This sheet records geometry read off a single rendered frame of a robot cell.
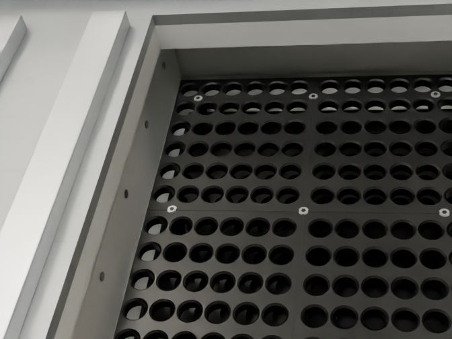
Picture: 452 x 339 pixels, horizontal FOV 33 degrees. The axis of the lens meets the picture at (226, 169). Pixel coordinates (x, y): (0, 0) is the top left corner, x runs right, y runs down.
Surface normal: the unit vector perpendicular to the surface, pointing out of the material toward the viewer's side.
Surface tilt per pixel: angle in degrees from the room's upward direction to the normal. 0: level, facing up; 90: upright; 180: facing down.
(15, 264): 0
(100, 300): 90
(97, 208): 90
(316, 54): 90
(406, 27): 90
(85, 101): 0
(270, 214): 0
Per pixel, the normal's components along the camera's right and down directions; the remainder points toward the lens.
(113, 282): 0.98, 0.00
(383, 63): -0.14, 0.73
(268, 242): -0.14, -0.68
